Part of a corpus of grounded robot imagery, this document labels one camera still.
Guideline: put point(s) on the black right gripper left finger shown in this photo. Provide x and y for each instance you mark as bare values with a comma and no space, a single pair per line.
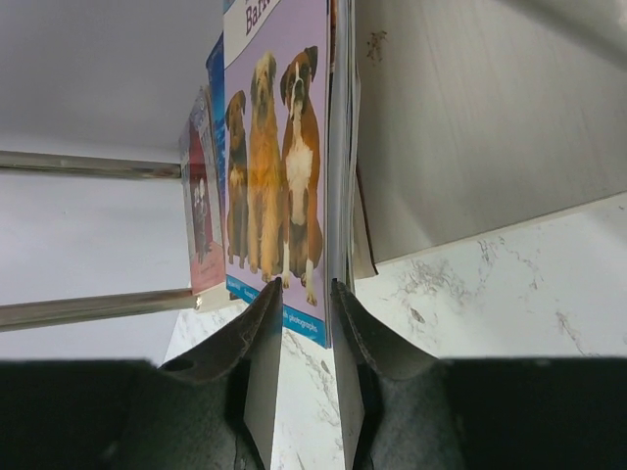
212,407

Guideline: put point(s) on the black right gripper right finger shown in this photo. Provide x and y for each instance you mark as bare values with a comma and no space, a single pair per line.
413,410

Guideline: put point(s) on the Jane Eyre book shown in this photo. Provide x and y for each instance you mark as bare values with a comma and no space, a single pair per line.
215,71

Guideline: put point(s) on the Why Do Dogs Bark book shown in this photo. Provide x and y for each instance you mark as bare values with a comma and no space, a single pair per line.
287,123

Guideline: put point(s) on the red house cover book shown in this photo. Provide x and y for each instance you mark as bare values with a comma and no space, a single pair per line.
201,197

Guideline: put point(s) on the white two-tier shelf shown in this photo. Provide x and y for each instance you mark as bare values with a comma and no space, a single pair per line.
475,115

